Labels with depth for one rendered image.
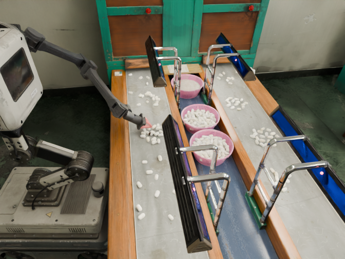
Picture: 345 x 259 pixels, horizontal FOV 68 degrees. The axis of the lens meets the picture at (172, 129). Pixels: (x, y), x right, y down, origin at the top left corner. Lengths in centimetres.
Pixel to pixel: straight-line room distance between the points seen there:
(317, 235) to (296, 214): 12
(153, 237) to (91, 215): 54
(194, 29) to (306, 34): 199
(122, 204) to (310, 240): 88
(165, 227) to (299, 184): 76
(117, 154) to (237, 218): 74
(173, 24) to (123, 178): 135
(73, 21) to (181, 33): 131
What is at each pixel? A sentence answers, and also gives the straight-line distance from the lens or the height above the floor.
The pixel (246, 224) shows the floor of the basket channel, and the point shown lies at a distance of 141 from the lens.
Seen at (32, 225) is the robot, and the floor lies 46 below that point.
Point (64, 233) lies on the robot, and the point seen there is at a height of 37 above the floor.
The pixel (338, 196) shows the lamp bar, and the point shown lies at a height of 108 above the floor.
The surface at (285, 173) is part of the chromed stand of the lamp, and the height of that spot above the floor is 109.
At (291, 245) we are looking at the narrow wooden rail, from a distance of 132.
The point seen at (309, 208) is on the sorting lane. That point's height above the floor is 74.
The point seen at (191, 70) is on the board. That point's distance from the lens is 229.
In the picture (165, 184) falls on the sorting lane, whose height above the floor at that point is 74.
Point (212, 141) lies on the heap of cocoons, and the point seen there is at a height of 74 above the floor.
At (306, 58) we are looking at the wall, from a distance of 414.
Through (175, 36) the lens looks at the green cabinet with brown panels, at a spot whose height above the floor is 103.
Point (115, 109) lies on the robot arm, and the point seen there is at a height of 94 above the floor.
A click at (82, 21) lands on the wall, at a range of 311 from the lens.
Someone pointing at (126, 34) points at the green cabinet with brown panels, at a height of 106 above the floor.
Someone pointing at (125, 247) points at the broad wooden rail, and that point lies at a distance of 121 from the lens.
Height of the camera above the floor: 186
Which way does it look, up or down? 41 degrees down
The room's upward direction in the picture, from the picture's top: 2 degrees clockwise
